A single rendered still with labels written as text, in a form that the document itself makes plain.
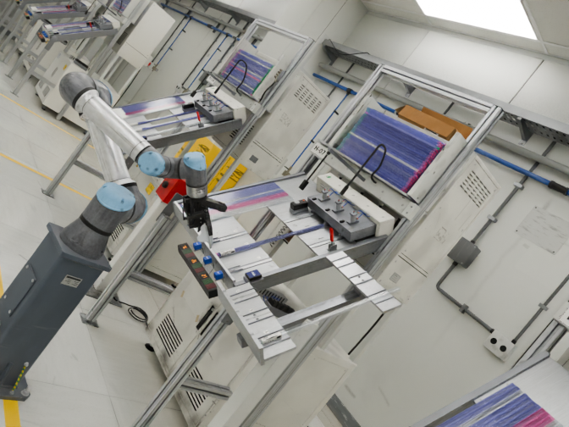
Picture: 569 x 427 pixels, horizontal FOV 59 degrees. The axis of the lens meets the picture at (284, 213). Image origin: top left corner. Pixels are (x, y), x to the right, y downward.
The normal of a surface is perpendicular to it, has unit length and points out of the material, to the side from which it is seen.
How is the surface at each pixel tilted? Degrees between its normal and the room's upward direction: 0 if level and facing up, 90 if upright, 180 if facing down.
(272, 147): 90
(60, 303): 90
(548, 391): 44
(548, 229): 90
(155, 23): 90
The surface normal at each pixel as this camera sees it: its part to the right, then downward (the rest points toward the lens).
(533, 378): 0.00, -0.85
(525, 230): -0.62, -0.42
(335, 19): 0.49, 0.45
